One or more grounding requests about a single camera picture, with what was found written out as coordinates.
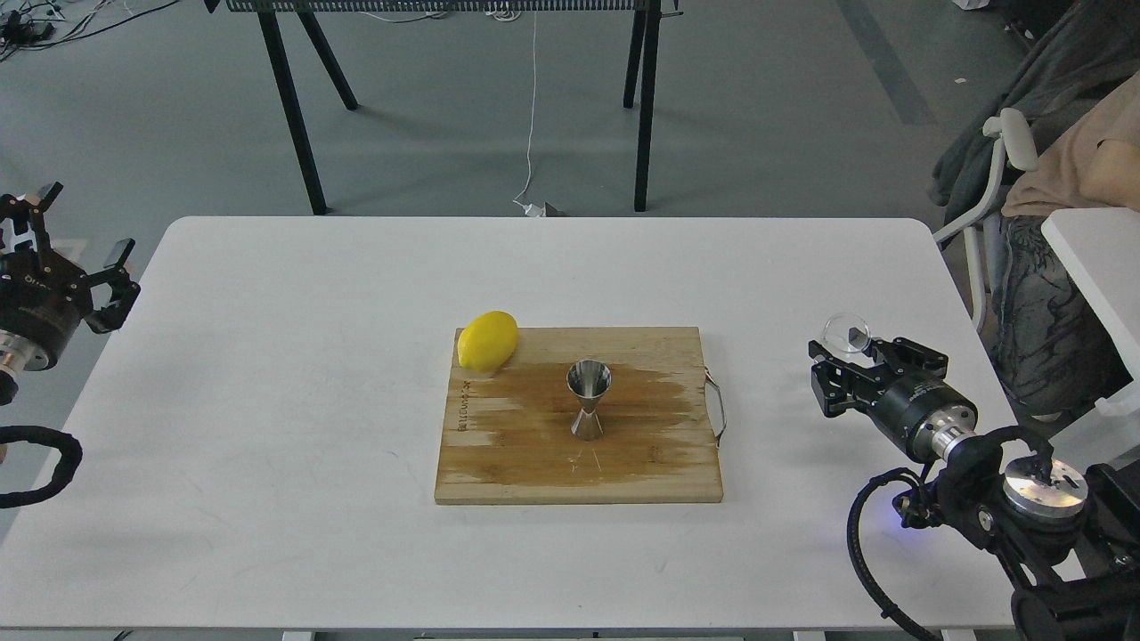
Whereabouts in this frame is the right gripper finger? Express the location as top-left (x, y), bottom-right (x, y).
top-left (847, 326), bottom-right (948, 383)
top-left (809, 340), bottom-right (887, 417)

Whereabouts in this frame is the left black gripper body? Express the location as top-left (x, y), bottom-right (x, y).
top-left (1, 253), bottom-right (91, 370)

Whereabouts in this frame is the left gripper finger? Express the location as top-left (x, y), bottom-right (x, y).
top-left (1, 182), bottom-right (62, 263)
top-left (86, 237), bottom-right (140, 334)

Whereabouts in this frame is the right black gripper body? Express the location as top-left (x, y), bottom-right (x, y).
top-left (866, 375), bottom-right (978, 464)

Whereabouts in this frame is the small clear glass beaker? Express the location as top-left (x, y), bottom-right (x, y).
top-left (819, 313), bottom-right (873, 354)

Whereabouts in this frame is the steel double jigger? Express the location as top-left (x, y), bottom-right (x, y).
top-left (565, 360), bottom-right (612, 443)

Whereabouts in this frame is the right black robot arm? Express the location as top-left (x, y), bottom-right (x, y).
top-left (809, 328), bottom-right (1139, 640)

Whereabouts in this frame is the white office chair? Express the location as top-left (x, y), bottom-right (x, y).
top-left (933, 107), bottom-right (1039, 333)

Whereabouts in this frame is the wooden cutting board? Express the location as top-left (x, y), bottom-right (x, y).
top-left (434, 326), bottom-right (728, 506)

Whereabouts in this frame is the yellow lemon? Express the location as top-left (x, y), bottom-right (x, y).
top-left (456, 310), bottom-right (518, 373)

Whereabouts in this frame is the floor cable bundle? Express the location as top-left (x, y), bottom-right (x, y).
top-left (0, 0), bottom-right (179, 60)

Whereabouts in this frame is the white hanging cable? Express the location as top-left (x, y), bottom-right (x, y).
top-left (511, 11), bottom-right (565, 217)

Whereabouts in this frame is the black metal frame table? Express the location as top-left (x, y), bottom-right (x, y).
top-left (205, 1), bottom-right (683, 216)

